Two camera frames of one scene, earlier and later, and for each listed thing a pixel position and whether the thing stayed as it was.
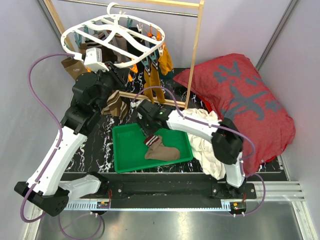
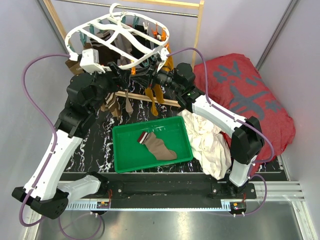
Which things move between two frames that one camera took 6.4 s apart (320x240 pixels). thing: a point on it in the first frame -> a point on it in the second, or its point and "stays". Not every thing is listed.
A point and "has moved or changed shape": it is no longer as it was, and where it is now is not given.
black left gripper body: x=112 y=78 stays
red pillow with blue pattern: x=233 y=88 stays
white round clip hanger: x=121 y=40 has moved or changed shape
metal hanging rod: x=143 y=9 stays
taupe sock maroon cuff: x=158 y=151 -> x=129 y=106
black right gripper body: x=146 y=126 -> x=163 y=78
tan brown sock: x=74 y=68 has moved or changed shape
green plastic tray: x=129 y=147 stays
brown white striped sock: x=125 y=110 -> x=115 y=109
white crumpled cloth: x=202 y=148 stays
